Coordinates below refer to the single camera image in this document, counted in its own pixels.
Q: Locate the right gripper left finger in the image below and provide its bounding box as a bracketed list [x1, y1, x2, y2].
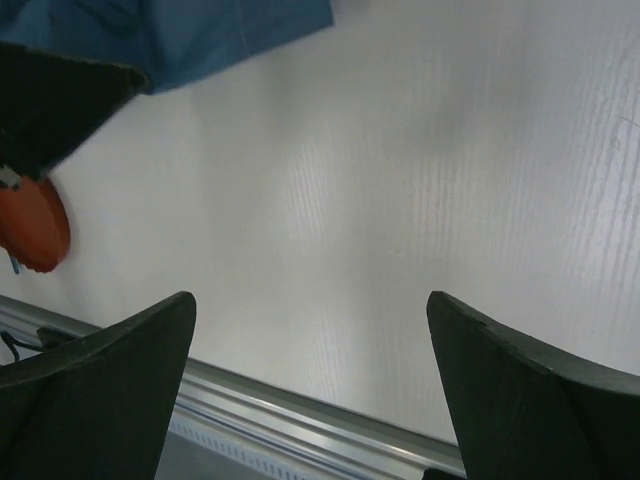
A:
[1, 292, 196, 479]

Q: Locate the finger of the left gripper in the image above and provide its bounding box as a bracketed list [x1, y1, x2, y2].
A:
[1, 42, 148, 180]

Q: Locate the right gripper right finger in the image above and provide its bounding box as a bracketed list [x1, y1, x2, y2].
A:
[426, 291, 639, 479]

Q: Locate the red round plate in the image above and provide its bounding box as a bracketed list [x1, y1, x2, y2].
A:
[1, 177, 71, 273]

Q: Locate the blue letter-print placemat cloth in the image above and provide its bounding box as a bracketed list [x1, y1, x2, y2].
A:
[1, 0, 334, 93]

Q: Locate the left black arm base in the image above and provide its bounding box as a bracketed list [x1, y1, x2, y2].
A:
[1, 327, 76, 362]

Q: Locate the blue plastic spoon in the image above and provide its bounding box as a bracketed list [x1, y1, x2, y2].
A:
[9, 255, 21, 275]

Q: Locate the aluminium mounting rail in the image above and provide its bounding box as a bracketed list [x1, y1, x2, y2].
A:
[1, 297, 465, 479]

